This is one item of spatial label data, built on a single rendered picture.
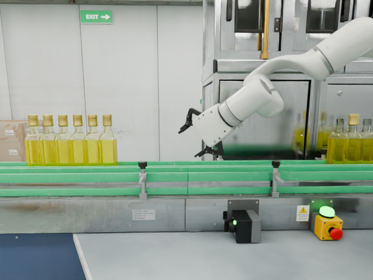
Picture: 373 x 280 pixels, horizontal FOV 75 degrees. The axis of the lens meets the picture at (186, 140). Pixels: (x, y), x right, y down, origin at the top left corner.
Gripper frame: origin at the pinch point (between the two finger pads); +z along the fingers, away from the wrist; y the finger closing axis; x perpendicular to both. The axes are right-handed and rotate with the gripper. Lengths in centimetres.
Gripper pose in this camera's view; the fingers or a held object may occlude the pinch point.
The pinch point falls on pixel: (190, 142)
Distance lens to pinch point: 78.5
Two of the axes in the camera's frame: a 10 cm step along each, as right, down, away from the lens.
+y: -5.7, -8.2, 0.6
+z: -6.8, 5.1, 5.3
